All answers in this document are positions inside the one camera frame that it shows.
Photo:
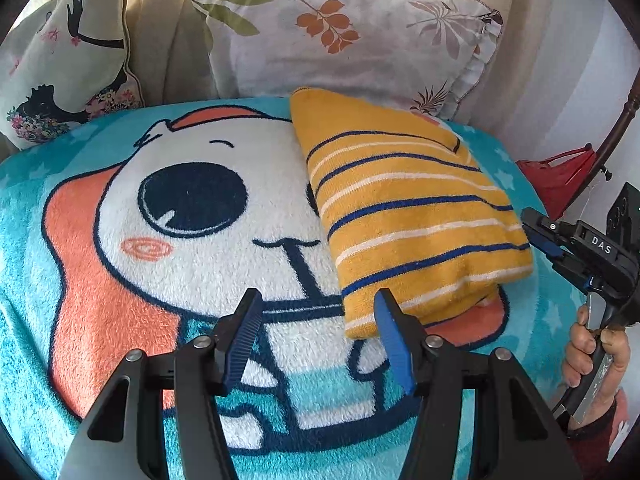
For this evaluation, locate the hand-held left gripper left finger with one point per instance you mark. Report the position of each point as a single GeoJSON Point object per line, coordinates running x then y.
{"type": "Point", "coordinates": [241, 335]}

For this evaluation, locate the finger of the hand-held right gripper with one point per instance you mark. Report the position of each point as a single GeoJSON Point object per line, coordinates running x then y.
{"type": "Point", "coordinates": [545, 242]}
{"type": "Point", "coordinates": [570, 272]}

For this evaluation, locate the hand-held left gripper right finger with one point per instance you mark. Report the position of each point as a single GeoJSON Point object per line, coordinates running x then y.
{"type": "Point", "coordinates": [395, 342]}

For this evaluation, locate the yellow striped towel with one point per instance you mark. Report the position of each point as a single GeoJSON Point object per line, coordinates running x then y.
{"type": "Point", "coordinates": [410, 210]}

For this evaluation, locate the person's right forearm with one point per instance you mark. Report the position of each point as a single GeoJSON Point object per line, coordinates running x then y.
{"type": "Point", "coordinates": [602, 427]}

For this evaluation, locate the person's right hand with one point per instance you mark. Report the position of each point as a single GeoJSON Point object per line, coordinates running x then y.
{"type": "Point", "coordinates": [580, 345]}

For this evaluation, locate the red bag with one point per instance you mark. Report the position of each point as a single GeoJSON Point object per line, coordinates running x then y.
{"type": "Point", "coordinates": [555, 175]}

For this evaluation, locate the cartoon printed fleece blanket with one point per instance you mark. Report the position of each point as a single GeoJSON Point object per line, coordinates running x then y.
{"type": "Point", "coordinates": [175, 280]}

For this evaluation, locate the dark wooden stand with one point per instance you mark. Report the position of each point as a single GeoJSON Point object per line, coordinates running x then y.
{"type": "Point", "coordinates": [622, 110]}

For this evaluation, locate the leaf print pillow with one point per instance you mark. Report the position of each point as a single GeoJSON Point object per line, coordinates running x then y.
{"type": "Point", "coordinates": [350, 60]}

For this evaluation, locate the beige curtain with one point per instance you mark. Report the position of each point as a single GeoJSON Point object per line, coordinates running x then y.
{"type": "Point", "coordinates": [165, 50]}

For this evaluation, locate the figure print cushion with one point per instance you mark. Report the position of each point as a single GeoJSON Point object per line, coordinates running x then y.
{"type": "Point", "coordinates": [60, 70]}

